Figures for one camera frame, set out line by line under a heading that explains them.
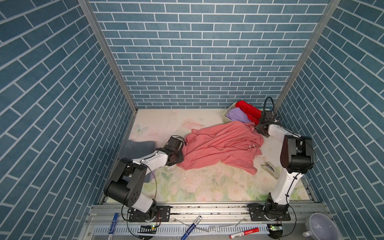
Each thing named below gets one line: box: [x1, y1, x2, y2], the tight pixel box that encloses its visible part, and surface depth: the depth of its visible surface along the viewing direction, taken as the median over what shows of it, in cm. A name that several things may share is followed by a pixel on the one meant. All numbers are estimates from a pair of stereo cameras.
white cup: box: [302, 212, 340, 240], surface depth 69 cm
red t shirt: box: [235, 100, 262, 126], surface depth 115 cm
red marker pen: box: [229, 228, 260, 239], surface depth 69 cm
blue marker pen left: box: [107, 212, 118, 240], surface depth 71 cm
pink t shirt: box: [177, 120, 264, 175], surface depth 97 cm
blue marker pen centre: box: [180, 215, 203, 240], surface depth 70 cm
